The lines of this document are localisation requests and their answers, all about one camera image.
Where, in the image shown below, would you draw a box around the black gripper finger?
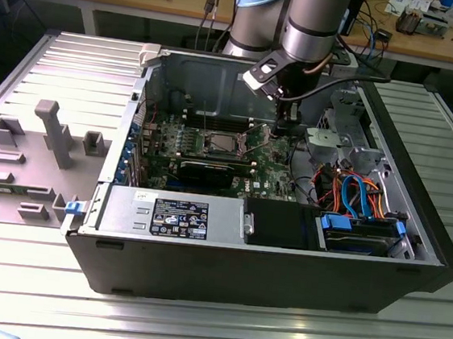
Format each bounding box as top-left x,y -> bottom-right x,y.
272,118 -> 299,140

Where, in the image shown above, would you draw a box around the metal socket cover frame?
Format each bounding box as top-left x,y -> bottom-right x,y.
240,121 -> 276,159

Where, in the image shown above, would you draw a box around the silver CPU plate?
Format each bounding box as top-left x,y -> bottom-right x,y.
210,133 -> 239,155

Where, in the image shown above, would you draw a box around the CPU socket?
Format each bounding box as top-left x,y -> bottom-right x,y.
197,128 -> 250,160

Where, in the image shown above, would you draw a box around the black plastic cover box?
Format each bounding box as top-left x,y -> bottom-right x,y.
240,196 -> 323,253

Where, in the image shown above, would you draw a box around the metal CPU cooler heatsink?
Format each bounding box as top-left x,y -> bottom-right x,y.
393,4 -> 422,36

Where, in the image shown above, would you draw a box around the green motherboard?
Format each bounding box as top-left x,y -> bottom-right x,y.
133,105 -> 321,207

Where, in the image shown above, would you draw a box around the silver drive bay cage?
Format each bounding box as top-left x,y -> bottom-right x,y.
314,85 -> 396,183

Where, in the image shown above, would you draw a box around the black computer tower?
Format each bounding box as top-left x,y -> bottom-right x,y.
343,0 -> 367,39

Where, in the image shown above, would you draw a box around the black graphics card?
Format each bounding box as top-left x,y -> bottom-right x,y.
175,158 -> 237,192

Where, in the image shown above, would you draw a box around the small black box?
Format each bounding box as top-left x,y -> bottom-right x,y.
372,27 -> 395,44

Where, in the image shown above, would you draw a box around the hard disk in blue carrier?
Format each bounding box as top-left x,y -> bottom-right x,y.
314,211 -> 411,261

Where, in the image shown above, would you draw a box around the printed paper sheets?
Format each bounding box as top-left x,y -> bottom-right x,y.
384,0 -> 411,16

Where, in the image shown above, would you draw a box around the grey electronic device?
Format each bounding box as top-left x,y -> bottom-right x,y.
417,10 -> 451,39

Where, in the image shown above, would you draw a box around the grey plastic case latch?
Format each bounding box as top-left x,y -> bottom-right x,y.
137,41 -> 164,71

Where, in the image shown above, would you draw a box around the black open PC case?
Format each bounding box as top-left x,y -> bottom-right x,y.
58,36 -> 453,332

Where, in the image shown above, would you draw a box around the silver power supply unit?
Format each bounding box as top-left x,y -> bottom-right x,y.
96,182 -> 248,248

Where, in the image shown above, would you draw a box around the blue case latch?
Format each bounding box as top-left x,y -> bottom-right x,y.
64,199 -> 87,217

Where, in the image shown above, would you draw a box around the grey plastic parts rack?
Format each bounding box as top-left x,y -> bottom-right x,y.
0,94 -> 117,235

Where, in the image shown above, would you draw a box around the thin black wire loop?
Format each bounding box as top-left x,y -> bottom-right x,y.
281,137 -> 326,207

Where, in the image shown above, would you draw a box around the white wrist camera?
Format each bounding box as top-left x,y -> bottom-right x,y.
240,51 -> 290,101

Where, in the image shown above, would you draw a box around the silver round metal bracket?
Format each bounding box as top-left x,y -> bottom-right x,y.
300,125 -> 356,170

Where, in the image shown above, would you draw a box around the red wire bundle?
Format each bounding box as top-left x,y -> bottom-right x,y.
310,162 -> 345,210

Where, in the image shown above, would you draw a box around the thick black wrist cable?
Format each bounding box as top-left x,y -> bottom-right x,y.
276,64 -> 393,114

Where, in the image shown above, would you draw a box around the thin blue cable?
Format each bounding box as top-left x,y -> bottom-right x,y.
360,14 -> 385,72

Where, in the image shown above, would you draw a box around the blue flat wire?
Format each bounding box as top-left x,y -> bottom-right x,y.
337,172 -> 377,222

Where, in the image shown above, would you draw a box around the dark hanging cable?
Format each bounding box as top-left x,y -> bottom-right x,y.
193,0 -> 222,52
204,0 -> 227,53

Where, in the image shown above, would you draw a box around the orange wire bundle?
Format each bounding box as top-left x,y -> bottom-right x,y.
353,173 -> 392,220

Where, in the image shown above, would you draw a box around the thin red wire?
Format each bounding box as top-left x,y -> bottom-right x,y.
136,97 -> 161,126

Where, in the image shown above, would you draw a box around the blue slot retention bracket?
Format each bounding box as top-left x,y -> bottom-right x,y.
113,119 -> 142,188

